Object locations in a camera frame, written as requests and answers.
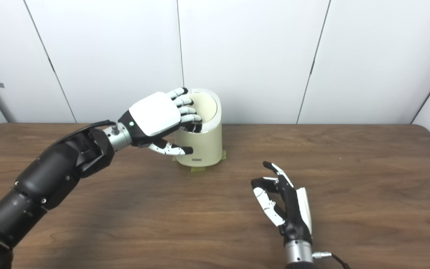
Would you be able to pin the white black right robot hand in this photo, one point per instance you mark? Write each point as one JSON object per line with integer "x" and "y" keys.
{"x": 293, "y": 216}

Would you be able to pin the cream-colored round bin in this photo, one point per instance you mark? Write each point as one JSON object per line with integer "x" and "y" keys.
{"x": 207, "y": 144}

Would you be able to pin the cream round bin lid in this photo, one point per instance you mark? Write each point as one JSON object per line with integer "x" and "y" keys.
{"x": 205, "y": 104}

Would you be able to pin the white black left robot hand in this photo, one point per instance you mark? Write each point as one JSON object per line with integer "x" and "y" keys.
{"x": 155, "y": 116}

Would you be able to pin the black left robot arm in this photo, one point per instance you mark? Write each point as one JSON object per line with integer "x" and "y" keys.
{"x": 50, "y": 175}

